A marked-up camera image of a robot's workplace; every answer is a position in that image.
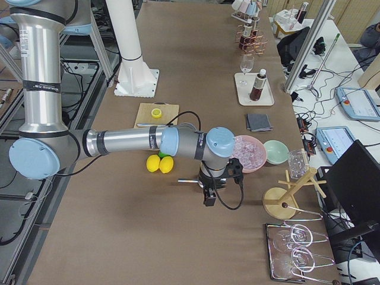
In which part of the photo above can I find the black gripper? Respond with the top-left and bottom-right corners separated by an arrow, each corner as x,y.
198,158 -> 243,207

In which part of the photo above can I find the tea bottle white cap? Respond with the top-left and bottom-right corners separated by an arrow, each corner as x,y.
249,69 -> 267,101

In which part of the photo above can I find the person forearm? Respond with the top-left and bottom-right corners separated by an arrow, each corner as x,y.
360,23 -> 379,48

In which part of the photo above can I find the steel ice scoop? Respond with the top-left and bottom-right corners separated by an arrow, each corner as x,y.
178,178 -> 204,188

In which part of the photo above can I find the yellow lemon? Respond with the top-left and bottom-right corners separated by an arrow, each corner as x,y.
159,156 -> 174,173
146,154 -> 160,172

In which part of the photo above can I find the pink bowl with ice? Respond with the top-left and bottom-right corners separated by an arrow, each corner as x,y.
231,135 -> 267,173

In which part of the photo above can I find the green lime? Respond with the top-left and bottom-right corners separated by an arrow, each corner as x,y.
158,151 -> 167,158

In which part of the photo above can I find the wooden glass stand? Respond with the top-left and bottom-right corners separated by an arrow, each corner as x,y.
262,156 -> 327,220

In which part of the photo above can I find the green bowl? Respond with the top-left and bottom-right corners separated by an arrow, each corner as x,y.
264,140 -> 289,165

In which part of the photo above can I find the grey folded cloth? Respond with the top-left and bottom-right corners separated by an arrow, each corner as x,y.
246,113 -> 273,132

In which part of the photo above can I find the wooden cutting board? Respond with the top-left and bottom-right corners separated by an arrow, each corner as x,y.
134,103 -> 179,128

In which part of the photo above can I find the glass tumbler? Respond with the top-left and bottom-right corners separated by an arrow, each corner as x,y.
287,148 -> 308,179

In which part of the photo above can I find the half lemon slice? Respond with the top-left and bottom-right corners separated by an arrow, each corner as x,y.
151,108 -> 163,119

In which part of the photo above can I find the cream rectangular tray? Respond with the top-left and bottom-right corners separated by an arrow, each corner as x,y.
233,72 -> 276,107

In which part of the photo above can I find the blue teach pendant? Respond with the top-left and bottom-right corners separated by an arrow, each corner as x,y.
315,126 -> 355,164
335,87 -> 379,122

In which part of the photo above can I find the clear wine glass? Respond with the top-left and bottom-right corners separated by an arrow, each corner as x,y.
239,54 -> 254,86

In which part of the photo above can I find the black monitor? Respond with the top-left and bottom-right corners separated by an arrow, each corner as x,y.
317,140 -> 379,249

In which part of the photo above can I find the black equipment case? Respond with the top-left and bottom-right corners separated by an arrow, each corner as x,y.
277,27 -> 310,67

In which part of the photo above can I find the white cardboard box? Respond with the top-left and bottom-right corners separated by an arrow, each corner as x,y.
273,9 -> 302,38

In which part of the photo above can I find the white cup rack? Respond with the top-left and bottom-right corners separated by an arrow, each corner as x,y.
231,0 -> 262,23

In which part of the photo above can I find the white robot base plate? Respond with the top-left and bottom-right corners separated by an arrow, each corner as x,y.
114,68 -> 160,98

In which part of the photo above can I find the copper wire bottle basket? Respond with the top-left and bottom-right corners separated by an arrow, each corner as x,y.
235,25 -> 268,55

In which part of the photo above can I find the aluminium frame post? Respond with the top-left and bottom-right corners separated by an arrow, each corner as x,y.
284,0 -> 336,94

